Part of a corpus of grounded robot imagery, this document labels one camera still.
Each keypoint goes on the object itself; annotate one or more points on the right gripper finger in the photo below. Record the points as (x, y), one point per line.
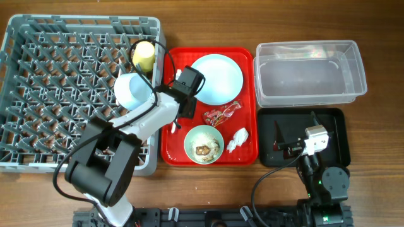
(279, 142)
(316, 120)

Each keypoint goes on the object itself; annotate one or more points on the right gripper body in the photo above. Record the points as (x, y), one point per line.
(292, 149)

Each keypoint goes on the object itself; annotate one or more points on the white tissue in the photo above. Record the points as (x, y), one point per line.
(239, 138)

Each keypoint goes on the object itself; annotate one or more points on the red candy wrapper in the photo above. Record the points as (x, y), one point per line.
(216, 117)

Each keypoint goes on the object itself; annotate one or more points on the green bowl with food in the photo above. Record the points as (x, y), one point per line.
(204, 144)

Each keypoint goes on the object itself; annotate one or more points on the white plastic spoon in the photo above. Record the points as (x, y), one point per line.
(173, 128)

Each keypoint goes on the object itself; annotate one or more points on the light blue bowl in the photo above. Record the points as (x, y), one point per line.
(131, 91)

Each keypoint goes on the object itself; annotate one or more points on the yellow plastic cup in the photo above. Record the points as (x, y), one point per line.
(144, 56)

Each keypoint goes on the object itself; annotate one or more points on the white plastic fork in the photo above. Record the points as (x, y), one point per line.
(178, 74)

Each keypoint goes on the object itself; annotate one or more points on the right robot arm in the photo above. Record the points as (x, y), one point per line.
(327, 186)

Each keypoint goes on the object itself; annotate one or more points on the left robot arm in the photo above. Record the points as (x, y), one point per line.
(102, 165)

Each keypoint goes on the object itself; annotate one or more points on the grey dishwasher rack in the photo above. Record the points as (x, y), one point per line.
(57, 73)

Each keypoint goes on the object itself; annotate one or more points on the black plastic tray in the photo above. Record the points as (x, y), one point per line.
(292, 123)

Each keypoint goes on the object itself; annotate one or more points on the clear plastic bin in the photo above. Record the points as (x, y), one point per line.
(306, 73)

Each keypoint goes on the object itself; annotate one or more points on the red plastic tray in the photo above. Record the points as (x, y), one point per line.
(172, 144)

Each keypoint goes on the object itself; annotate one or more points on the light blue plate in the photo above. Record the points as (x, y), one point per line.
(224, 79)

